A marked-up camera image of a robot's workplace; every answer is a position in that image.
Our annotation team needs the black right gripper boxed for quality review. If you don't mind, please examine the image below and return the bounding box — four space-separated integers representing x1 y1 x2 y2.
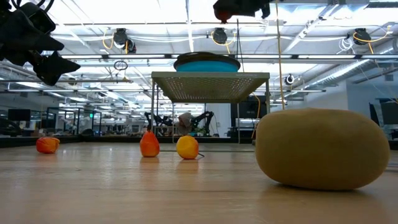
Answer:
212 0 272 20

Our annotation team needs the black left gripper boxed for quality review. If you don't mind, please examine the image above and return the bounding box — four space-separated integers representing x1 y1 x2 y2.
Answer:
0 0 81 87

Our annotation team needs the small round red-orange fruit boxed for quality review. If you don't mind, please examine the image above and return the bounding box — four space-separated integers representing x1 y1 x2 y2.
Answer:
35 136 61 155

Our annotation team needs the small red-orange pear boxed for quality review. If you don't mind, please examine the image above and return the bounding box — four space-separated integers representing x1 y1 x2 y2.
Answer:
139 124 161 158

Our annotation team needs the small yellow-orange fruit with stem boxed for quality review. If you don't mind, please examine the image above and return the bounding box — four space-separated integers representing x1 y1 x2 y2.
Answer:
175 135 205 161

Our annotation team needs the brown-green kiwi fruit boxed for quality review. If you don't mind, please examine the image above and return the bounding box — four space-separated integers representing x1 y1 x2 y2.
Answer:
254 108 391 191

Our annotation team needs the black background monitor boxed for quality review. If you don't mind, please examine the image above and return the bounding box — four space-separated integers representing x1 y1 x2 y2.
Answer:
369 98 398 128
7 108 32 123

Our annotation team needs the blue bowl with grey rim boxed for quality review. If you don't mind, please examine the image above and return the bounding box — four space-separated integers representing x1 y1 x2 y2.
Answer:
173 51 242 73

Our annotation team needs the green perforated metal shelf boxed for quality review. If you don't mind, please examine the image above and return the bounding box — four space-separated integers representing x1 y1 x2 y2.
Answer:
149 71 271 153

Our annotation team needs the black background panel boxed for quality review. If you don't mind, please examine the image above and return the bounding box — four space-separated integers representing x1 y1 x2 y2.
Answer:
229 95 268 139

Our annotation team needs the person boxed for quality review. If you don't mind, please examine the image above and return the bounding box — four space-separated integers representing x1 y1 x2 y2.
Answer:
177 111 194 137

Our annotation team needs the black hanging cable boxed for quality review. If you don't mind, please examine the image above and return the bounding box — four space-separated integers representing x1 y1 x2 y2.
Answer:
235 18 245 73

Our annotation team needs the black metal table frame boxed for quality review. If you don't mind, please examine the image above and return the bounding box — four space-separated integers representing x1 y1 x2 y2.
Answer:
0 135 254 149

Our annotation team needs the silver ventilation duct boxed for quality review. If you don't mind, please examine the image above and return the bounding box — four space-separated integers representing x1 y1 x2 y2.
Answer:
306 37 398 91

